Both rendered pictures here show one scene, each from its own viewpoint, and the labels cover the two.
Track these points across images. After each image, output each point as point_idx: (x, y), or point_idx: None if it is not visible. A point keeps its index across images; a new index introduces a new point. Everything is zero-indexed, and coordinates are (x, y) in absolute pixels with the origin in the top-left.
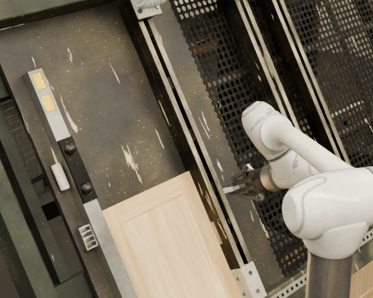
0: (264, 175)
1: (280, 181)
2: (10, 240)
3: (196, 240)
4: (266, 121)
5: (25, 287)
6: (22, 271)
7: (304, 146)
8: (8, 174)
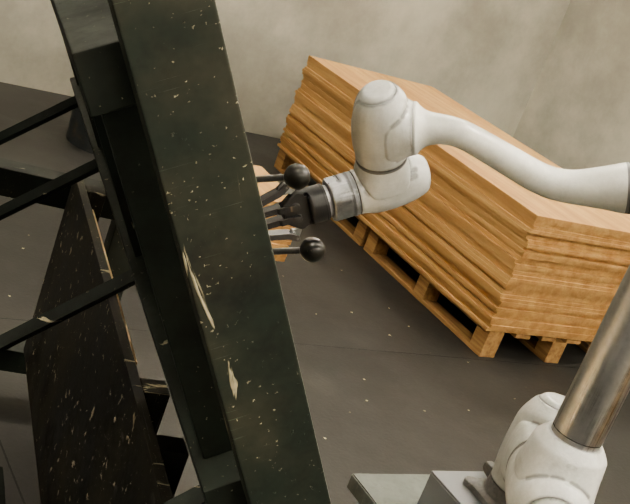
0: (345, 196)
1: (380, 202)
2: (295, 376)
3: None
4: (416, 111)
5: (293, 463)
6: (300, 433)
7: (499, 146)
8: (149, 247)
